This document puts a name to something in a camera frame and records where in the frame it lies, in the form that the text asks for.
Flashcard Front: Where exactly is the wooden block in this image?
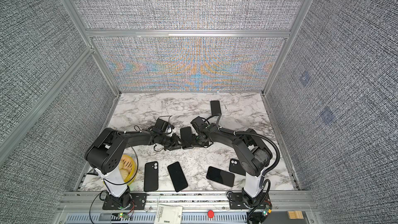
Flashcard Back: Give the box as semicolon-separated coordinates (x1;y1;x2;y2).
288;211;304;219

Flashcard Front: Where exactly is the black phone screen up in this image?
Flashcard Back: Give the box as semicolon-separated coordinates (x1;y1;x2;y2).
210;101;222;116

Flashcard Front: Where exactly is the black case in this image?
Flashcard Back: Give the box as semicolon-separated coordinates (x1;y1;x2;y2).
144;161;159;192
229;159;246;176

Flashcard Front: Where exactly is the white paper label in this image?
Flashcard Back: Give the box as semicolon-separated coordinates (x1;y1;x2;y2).
154;204;183;224

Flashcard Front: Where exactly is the yellow tape roll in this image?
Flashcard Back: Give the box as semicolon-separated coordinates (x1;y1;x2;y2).
118;154;137;185

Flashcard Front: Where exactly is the red emergency button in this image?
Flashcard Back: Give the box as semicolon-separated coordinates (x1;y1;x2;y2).
207;210;215;219

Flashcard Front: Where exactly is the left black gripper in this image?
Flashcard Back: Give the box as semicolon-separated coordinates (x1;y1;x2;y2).
160;133;186;151

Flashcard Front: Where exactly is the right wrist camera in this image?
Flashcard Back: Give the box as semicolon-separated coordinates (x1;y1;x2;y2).
190;116;209;134

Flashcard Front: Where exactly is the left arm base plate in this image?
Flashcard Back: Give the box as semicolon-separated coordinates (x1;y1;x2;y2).
102;193;148;211

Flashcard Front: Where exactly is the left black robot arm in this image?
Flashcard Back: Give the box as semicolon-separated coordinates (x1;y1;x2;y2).
85;128;182;198

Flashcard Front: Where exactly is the black case near left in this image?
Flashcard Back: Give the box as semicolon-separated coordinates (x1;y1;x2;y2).
144;161;159;192

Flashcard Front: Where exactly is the black case near right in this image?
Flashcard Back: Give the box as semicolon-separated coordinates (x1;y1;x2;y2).
229;159;246;176

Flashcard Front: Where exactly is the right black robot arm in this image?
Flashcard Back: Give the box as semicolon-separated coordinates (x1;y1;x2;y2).
192;123;280;208

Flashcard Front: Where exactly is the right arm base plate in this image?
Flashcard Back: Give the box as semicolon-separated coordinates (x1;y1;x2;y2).
226;191;249;210

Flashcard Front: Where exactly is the black phone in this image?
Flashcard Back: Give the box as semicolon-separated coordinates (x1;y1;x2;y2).
167;162;188;192
206;167;235;188
180;127;193;149

